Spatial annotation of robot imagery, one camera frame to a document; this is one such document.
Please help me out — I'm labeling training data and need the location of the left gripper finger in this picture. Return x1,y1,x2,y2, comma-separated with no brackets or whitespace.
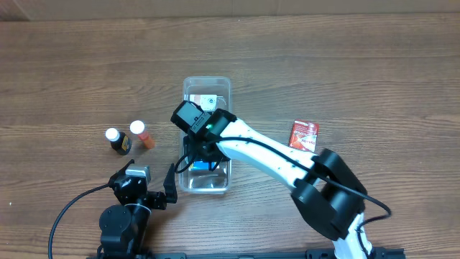
163,163,178,204
116,159,134,177

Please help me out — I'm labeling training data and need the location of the white blue plaster box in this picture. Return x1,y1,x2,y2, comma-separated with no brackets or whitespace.
189,94,217,112

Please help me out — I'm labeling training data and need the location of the blue yellow lozenge box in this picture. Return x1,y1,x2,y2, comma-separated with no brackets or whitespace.
188,160,216,171

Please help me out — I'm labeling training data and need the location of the red white medicine box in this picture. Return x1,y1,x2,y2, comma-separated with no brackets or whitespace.
288,119,319,153

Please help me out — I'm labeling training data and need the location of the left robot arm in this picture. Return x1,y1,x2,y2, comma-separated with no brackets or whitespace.
97,160,178,258

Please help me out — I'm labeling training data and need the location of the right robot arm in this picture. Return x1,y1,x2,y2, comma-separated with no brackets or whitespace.
171,101,374,258

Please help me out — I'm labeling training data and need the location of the clear plastic container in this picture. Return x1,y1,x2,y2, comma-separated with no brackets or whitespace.
178,76,232,194

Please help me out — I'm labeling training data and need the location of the dark syrup bottle white cap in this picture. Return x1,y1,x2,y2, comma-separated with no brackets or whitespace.
105,128,132,155

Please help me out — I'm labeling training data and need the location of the orange tablet tube white cap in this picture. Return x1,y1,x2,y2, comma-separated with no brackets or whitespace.
129,120,155,149

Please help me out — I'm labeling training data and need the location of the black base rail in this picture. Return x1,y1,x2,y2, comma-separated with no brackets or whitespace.
86,247,407,259

